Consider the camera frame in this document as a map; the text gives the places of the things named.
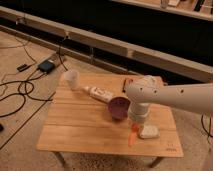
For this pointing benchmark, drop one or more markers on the small black device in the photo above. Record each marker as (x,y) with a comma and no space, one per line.
(23,67)

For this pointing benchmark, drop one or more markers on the white sponge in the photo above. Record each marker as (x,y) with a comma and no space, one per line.
(148,132)

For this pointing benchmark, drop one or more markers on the purple bowl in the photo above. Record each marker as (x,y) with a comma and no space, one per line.
(118,107)

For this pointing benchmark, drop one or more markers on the white lying bottle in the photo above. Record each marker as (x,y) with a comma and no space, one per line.
(98,93)

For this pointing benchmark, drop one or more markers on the translucent plastic cup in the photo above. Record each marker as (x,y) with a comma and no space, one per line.
(72,78)

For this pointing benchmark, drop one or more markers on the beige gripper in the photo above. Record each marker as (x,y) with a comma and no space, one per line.
(138,113)

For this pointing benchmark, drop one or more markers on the dark power adapter box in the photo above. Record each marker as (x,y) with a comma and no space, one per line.
(46,66)

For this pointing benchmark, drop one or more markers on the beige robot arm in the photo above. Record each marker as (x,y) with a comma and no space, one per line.
(142,92)

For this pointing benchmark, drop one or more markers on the wooden table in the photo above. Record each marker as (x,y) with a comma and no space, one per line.
(78,123)

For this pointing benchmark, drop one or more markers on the orange pepper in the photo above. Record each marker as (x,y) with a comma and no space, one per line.
(132,137)

